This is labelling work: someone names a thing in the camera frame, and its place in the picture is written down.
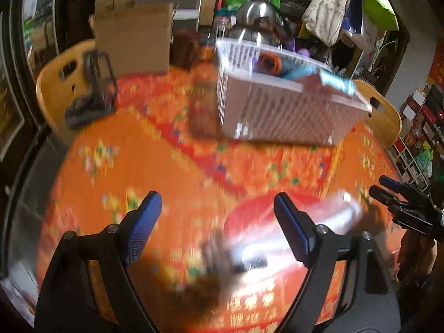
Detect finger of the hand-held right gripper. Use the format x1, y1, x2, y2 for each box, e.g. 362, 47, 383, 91
368, 185, 408, 213
379, 175, 412, 196

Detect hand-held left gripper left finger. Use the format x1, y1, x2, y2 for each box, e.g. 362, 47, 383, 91
34, 191, 163, 333

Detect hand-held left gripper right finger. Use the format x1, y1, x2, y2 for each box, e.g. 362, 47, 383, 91
273, 192, 403, 333

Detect white printed packet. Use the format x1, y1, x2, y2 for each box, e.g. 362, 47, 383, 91
205, 191, 365, 274

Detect white perforated plastic basket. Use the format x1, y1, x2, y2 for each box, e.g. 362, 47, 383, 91
215, 38, 373, 146

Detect orange soft item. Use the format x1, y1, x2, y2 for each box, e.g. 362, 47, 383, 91
258, 52, 282, 75

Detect person's right hand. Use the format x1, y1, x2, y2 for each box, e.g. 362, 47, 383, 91
397, 231, 436, 282

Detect shelf with boxes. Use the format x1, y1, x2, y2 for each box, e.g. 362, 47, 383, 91
392, 85, 444, 190

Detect wooden chair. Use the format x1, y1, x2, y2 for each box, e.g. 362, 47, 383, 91
36, 40, 98, 136
352, 79, 402, 150

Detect orange printed tablecloth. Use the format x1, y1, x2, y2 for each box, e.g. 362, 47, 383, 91
36, 66, 417, 333

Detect black folding holder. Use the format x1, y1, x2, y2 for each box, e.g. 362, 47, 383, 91
65, 50, 117, 127

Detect blue cloth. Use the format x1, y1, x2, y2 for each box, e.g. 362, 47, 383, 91
280, 58, 320, 79

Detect blue hanging bag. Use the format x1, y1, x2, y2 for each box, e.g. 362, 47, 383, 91
342, 0, 363, 40

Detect brown mug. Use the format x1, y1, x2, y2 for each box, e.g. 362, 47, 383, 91
171, 29, 202, 70

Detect beige canvas tote bag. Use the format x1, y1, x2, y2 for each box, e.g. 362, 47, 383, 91
302, 0, 351, 47

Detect large cardboard box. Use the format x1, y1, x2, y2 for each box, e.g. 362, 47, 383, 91
89, 3, 174, 77

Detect lime green hanging bag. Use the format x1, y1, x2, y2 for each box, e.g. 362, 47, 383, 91
359, 0, 399, 32

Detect glass jar with orange contents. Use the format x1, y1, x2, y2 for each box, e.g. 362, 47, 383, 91
199, 35, 217, 64

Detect steel kettle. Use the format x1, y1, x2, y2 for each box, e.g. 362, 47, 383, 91
225, 17, 281, 47

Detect black bag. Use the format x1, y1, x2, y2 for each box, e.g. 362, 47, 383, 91
279, 0, 307, 12

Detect large steel flask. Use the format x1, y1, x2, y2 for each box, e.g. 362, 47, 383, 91
236, 0, 278, 28

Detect small cardboard boxes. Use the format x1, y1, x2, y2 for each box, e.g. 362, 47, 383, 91
94, 0, 137, 12

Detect red wall poster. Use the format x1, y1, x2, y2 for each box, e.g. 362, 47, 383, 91
428, 38, 444, 84

